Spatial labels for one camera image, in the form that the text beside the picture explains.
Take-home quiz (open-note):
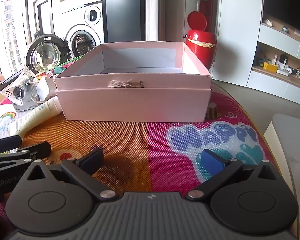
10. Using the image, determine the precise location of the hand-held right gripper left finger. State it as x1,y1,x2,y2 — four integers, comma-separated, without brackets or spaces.
26,147,117,202

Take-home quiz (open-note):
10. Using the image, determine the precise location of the white adapter with cable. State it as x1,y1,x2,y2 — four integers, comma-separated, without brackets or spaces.
27,76,57,103

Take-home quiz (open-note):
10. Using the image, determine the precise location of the round washing machine door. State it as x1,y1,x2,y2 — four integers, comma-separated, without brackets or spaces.
26,34,71,75

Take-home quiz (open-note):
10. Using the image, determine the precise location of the white printed box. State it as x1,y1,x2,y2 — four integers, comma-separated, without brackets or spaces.
12,97,44,112

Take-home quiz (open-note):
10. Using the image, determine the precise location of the grey and white sofa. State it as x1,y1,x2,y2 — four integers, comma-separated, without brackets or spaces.
264,114,300,205

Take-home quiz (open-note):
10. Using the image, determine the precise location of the window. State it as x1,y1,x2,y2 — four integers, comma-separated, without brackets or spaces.
0,0,30,93

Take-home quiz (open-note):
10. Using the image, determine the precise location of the white washing machine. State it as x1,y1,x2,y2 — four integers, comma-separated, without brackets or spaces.
61,1,106,57

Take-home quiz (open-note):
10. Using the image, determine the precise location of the teal plastic tool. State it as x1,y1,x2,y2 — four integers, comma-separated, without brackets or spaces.
52,65,67,75

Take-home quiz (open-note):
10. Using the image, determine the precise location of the cream lotion tube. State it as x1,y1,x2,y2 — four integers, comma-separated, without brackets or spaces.
9,97,63,137

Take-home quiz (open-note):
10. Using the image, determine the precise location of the yellow box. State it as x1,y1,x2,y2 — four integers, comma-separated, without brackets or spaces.
263,62,278,73

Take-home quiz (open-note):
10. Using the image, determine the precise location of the white shelf unit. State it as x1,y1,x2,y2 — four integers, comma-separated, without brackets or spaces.
211,0,300,92

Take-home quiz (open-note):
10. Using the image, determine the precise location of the white router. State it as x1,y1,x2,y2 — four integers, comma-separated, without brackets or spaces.
276,58,294,77

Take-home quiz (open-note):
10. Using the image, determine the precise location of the pink cardboard box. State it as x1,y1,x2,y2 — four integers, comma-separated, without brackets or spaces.
54,42,212,123

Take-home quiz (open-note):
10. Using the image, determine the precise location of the colourful cartoon play mat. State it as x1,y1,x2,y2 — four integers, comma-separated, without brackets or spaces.
0,55,283,230

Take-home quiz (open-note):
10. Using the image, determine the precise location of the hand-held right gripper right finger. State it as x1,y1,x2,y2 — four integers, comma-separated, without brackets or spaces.
186,149,278,202

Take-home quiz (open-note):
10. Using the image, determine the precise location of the clear plastic bag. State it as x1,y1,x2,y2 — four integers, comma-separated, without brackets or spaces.
4,66,40,105

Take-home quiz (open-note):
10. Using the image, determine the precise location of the red trash can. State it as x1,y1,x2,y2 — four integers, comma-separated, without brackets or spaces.
184,10,218,71

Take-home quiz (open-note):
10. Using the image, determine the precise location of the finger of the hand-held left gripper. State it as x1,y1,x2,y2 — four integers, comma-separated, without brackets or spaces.
0,135,22,154
0,141,52,173

